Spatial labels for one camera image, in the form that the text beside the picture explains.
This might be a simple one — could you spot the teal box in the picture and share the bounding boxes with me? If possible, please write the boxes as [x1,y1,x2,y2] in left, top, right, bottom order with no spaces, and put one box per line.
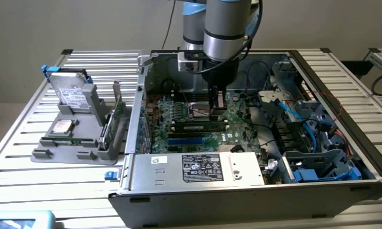
[0,209,56,229]

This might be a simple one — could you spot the silver power supply unit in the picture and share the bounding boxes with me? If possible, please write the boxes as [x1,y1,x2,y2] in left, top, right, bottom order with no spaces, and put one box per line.
[127,152,266,192]

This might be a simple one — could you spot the green motherboard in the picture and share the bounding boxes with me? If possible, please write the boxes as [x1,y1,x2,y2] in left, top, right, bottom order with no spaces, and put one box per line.
[146,90,265,155]

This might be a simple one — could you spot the blue SATA wire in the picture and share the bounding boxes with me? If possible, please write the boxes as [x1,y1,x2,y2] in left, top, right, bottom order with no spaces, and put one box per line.
[273,100,332,153]

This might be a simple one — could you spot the metal CPU socket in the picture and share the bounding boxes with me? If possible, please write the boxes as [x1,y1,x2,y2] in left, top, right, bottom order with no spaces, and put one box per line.
[186,101,213,120]

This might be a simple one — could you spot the blue disk bay tray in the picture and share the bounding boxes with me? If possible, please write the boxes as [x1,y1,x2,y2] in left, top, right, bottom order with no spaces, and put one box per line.
[289,167,361,184]

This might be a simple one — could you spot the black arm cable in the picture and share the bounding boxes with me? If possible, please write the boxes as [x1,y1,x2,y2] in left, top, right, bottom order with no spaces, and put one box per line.
[186,0,265,75]

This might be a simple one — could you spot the grey metal drive cage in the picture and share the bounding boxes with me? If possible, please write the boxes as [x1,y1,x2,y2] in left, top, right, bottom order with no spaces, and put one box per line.
[258,61,338,153]

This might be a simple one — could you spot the black open PC case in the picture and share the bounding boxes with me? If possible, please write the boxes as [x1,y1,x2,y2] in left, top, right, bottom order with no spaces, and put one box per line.
[107,49,382,229]

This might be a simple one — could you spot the silver hard disk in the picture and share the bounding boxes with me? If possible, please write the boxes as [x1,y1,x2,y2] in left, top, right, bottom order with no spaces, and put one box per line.
[48,70,94,113]

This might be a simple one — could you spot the thin red wire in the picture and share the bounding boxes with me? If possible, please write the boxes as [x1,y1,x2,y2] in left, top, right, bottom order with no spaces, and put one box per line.
[301,92,344,125]

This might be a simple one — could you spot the thin black wall cable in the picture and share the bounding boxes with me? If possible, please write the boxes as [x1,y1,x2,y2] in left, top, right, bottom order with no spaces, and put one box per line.
[162,0,177,50]

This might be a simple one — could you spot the black wire inside case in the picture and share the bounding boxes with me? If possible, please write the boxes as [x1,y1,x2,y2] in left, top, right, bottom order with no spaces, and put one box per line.
[245,61,270,94]

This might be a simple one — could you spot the blue case latch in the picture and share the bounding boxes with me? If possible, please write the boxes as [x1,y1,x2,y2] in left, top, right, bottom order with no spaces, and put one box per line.
[104,170,119,182]

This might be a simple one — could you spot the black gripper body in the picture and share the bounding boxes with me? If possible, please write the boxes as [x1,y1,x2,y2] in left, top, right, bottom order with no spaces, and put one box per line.
[199,58,241,89]

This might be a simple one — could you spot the graphics card with metal bracket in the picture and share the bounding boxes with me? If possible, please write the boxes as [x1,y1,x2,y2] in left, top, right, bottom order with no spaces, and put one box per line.
[98,80,126,149]

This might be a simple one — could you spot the flat hard drive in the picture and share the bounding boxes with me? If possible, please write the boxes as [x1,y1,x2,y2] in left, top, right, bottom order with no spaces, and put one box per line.
[52,120,75,134]

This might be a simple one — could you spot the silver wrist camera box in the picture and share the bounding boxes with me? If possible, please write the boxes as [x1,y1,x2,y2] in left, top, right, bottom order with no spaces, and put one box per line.
[178,52,201,72]

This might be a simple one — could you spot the grey parts rack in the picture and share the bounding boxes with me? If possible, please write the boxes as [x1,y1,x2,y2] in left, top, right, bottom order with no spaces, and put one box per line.
[30,82,130,167]

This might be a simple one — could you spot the red yellow power wires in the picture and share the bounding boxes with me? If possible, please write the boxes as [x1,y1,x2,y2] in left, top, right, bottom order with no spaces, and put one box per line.
[329,128,356,163]

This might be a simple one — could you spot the green RAM stick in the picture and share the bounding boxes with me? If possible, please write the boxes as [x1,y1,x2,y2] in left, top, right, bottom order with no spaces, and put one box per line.
[42,135,96,146]

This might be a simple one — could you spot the blue expansion slot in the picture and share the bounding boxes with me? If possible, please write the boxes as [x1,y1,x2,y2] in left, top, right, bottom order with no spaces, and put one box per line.
[167,139,209,145]

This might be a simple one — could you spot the installed RAM stick with label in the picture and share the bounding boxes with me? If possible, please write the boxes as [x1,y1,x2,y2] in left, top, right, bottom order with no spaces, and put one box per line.
[174,124,227,132]

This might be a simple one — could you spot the blue hard disk bracket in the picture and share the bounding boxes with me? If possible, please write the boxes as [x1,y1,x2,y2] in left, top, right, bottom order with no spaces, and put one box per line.
[40,64,94,84]

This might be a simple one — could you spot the black expansion slot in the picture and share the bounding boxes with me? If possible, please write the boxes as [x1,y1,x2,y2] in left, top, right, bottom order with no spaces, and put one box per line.
[167,132,211,139]

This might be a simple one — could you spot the black RAM slot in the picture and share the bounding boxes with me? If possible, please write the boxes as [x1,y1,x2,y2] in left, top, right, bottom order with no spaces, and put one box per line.
[174,119,226,125]

